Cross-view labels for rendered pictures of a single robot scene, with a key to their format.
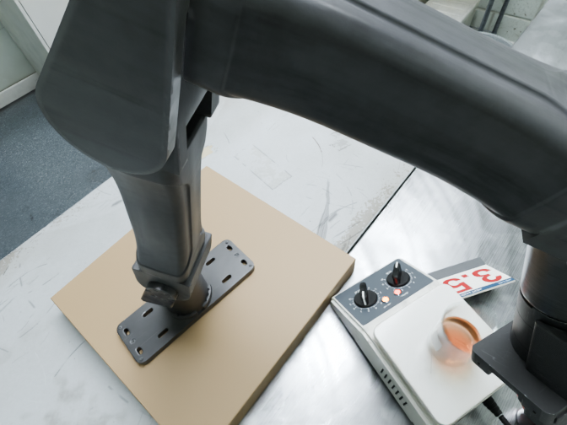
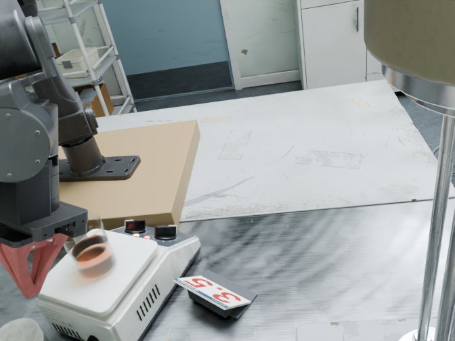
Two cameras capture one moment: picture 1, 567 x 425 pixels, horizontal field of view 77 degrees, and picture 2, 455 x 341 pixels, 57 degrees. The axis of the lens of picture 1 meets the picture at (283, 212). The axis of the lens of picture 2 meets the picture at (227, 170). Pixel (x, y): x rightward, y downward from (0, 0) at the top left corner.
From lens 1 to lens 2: 0.60 m
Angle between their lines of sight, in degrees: 44
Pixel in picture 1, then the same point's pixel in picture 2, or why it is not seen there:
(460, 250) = (254, 279)
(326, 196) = (237, 183)
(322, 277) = (141, 206)
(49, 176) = not seen: hidden behind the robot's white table
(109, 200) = (149, 118)
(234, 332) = (76, 197)
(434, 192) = (310, 233)
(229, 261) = (122, 165)
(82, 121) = not seen: outside the picture
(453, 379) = (71, 279)
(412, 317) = (114, 239)
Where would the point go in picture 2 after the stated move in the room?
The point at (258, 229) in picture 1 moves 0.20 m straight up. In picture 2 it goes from (160, 164) to (129, 64)
